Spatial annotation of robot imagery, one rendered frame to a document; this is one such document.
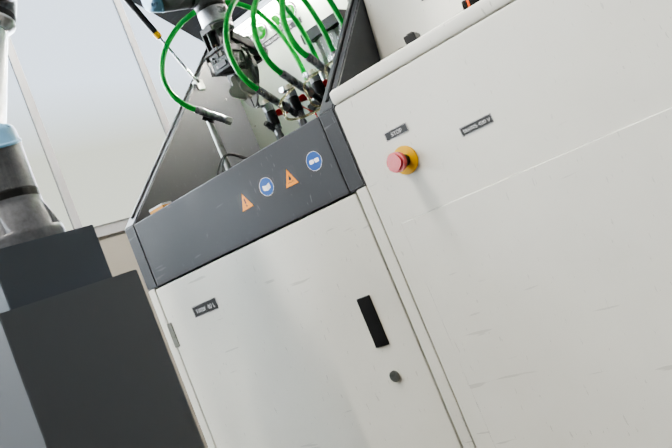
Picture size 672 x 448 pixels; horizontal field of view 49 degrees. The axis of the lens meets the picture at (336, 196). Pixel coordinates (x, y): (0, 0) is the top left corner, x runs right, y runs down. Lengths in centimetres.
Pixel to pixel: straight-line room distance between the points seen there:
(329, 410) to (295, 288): 26
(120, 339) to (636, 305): 81
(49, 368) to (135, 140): 251
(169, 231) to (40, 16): 216
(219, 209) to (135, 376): 48
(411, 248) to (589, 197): 34
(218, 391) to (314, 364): 31
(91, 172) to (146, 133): 37
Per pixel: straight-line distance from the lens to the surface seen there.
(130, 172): 357
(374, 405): 151
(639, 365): 126
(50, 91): 358
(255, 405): 171
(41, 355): 123
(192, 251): 171
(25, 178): 137
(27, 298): 127
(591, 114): 119
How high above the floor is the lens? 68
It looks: 5 degrees up
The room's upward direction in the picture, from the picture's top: 23 degrees counter-clockwise
